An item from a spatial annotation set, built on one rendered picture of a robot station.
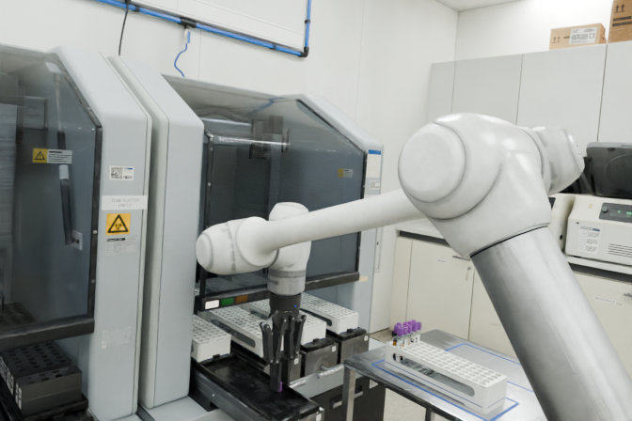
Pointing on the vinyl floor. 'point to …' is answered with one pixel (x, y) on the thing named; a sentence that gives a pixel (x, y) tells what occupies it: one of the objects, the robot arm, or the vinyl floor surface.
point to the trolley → (516, 390)
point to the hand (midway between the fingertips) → (280, 373)
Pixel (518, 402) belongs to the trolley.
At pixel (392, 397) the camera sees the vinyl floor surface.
